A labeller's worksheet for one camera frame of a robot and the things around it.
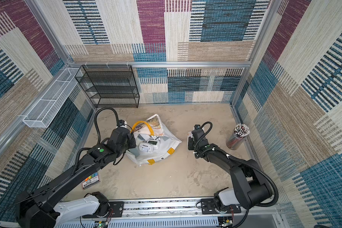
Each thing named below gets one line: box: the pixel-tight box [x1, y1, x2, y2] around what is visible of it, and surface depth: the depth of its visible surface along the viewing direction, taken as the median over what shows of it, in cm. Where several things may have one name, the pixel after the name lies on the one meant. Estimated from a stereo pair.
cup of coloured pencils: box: [226, 123, 251, 151], surface depth 85 cm
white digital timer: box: [138, 139, 161, 153], surface depth 93 cm
